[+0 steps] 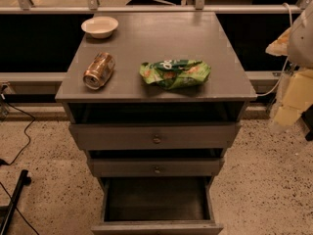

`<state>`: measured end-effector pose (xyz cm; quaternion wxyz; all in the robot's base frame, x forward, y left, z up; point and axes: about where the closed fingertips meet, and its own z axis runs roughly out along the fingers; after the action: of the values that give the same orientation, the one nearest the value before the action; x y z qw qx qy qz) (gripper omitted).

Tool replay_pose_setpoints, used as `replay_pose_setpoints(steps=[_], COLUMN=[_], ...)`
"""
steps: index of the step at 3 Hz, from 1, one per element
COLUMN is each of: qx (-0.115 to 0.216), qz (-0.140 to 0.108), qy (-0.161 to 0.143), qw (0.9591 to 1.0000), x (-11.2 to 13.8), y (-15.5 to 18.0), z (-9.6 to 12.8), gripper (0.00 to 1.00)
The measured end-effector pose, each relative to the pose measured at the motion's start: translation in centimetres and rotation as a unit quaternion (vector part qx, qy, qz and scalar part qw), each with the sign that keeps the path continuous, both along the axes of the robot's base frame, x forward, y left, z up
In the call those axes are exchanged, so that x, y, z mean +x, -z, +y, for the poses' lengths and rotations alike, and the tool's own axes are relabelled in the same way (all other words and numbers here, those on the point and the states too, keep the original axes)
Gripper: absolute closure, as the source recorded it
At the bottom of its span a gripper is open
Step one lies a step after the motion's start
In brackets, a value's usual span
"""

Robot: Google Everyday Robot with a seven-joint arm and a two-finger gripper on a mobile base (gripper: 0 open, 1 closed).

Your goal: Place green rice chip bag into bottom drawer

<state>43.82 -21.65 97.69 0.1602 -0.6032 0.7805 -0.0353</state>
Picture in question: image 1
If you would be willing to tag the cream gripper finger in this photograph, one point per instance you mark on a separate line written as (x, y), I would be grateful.
(297, 99)
(279, 47)

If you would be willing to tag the green rice chip bag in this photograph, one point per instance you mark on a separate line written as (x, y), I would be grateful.
(174, 74)

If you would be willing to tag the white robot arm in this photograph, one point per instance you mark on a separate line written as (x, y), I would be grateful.
(297, 44)

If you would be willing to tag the bottom grey drawer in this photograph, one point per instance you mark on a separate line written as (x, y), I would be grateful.
(157, 206)

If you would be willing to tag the crushed gold soda can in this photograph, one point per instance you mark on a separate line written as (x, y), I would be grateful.
(99, 71)

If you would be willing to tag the white paper bowl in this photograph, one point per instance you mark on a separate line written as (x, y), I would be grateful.
(100, 27)

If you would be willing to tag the black stand leg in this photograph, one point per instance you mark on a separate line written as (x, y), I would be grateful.
(6, 212)

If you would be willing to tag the metal railing frame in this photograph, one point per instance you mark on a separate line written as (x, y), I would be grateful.
(156, 4)

